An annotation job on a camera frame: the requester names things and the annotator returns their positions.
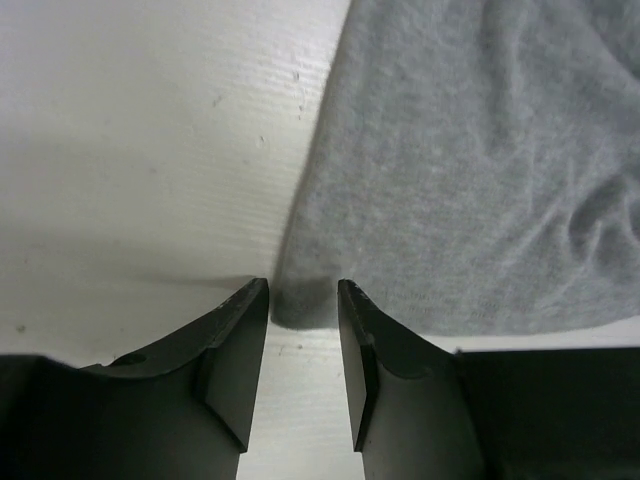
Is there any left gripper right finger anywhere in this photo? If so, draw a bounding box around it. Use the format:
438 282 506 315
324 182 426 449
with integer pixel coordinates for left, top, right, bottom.
337 279 639 479

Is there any grey tank top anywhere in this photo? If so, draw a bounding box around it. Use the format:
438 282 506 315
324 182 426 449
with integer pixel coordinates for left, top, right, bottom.
272 1 639 336

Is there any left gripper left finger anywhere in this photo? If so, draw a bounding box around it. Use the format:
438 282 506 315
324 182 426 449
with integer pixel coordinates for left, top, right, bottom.
1 278 269 479

